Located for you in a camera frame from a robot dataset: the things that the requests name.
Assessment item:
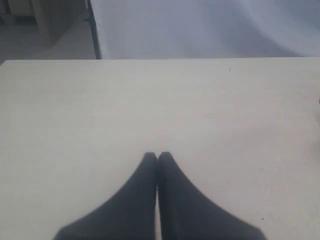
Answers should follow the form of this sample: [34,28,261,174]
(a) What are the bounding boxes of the black backdrop stand pole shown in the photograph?
[87,0,102,60]

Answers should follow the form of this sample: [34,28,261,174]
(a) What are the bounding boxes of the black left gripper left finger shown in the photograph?
[55,152,157,240]

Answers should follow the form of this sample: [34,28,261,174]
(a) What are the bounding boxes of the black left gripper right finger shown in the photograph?
[157,152,266,240]

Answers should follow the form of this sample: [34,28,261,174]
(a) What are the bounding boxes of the beige wooden furniture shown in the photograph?
[0,0,87,45]

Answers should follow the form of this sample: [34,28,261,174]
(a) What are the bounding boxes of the white backdrop cloth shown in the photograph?
[91,0,320,59]

